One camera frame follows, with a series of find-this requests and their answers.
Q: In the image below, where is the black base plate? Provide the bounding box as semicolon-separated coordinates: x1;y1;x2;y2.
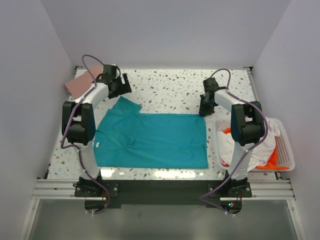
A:
73;178;253;214

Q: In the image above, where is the folded pink t shirt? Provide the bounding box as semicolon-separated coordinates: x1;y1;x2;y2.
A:
64;65;102;99

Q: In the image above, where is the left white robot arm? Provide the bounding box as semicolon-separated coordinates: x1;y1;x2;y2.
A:
60;64;132;196

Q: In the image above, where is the orange t shirt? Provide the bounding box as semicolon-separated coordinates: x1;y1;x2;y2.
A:
219;126;280;171

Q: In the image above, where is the white plastic basket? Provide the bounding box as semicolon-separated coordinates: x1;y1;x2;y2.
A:
213;118;295;172

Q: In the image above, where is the white t shirt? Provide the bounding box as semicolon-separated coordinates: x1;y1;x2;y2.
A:
216;117;282;173

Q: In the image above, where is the teal t shirt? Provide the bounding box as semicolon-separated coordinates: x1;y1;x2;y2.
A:
94;96;208;169

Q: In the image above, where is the aluminium front rail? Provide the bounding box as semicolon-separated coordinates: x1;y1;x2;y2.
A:
32;179;295;200

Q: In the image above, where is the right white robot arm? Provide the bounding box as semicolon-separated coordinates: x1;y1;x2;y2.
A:
199;77;268;197

